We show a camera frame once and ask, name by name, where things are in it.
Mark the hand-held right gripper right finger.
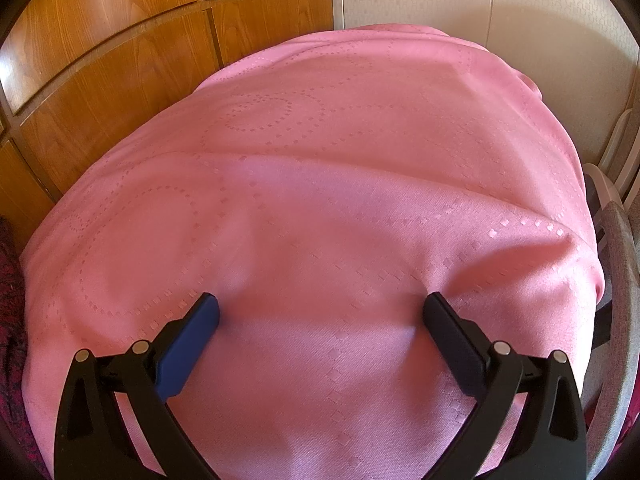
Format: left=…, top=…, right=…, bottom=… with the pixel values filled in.
left=422, top=292, right=588, bottom=480

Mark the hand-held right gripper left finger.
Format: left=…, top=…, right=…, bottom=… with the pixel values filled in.
left=52, top=292, right=221, bottom=480

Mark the dark red floral garment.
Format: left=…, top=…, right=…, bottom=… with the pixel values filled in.
left=0, top=217, right=51, bottom=480

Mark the grey fabric chair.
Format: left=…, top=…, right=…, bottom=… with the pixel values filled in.
left=585, top=200, right=640, bottom=480

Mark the pink patterned bed cover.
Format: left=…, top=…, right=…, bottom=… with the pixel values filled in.
left=20, top=25, right=608, bottom=480

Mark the white plastic chair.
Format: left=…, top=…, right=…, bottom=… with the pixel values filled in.
left=582, top=107, right=640, bottom=221

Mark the wooden panelled wardrobe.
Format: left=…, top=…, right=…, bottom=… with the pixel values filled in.
left=0, top=0, right=346, bottom=241

